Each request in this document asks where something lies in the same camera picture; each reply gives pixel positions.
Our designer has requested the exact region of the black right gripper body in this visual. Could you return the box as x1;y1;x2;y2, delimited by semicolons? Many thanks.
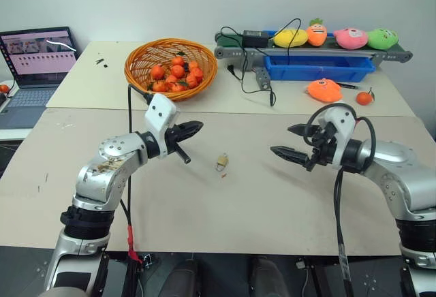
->
305;121;339;172

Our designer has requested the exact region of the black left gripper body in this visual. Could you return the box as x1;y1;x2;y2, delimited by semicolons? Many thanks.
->
164;123;192;165

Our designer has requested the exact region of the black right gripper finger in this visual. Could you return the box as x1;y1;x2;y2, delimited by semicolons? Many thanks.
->
287;123;316;138
270;146;311;168

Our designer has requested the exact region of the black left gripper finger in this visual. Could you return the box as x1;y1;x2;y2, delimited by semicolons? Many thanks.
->
176;121;204;133
174;127;202;142

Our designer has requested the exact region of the orange round plush toy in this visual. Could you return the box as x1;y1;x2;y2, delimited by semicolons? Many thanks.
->
305;78;343;103

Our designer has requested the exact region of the blue plastic bin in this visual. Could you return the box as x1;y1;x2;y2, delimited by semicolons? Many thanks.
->
264;54;377;83

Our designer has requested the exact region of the orange tangerine with leaf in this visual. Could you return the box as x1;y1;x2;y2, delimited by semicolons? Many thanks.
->
356;87;375;106

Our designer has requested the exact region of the grey small conveyor belt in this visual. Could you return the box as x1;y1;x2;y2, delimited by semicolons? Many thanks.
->
213;31;414;91

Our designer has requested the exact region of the orange wicker basket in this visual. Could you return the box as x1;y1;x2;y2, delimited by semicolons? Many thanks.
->
124;37;219;102

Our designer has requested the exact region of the yellow plush toy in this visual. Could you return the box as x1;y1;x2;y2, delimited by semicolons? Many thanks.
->
273;28;309;48

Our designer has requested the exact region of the orange carrot plush toy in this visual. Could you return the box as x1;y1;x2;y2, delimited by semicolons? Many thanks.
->
305;18;328;46

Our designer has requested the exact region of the black power adapter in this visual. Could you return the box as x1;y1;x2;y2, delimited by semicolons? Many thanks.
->
243;30;269;48

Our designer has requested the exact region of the pink plush toy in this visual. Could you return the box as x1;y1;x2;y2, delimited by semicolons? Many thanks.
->
332;27;369;51

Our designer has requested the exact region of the green plush toy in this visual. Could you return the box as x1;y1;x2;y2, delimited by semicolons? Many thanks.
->
366;28;400;50

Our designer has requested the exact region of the dark rounded foot shape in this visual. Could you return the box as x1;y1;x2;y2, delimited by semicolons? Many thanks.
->
250;257;284;297
158;259;199;297

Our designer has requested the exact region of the open grey laptop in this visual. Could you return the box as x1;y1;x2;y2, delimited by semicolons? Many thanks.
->
0;26;81;129

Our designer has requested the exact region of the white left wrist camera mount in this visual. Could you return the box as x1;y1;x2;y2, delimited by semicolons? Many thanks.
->
144;93;178;160

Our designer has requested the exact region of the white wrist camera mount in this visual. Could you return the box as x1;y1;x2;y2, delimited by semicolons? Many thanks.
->
318;105;358;170
144;93;178;160

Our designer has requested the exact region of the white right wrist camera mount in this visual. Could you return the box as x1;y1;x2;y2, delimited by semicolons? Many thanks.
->
318;105;358;170

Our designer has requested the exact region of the black power cord with plug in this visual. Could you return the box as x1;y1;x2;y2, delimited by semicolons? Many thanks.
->
219;26;277;108

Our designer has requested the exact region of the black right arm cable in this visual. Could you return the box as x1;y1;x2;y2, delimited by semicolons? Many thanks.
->
305;103;377;297

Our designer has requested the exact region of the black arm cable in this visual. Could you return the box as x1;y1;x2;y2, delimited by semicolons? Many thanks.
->
119;84;156;297
305;103;377;297

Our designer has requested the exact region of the thin black adapter cable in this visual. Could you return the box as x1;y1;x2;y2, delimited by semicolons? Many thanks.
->
267;18;303;59

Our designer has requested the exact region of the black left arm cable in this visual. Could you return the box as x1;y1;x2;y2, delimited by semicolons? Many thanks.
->
119;84;156;297

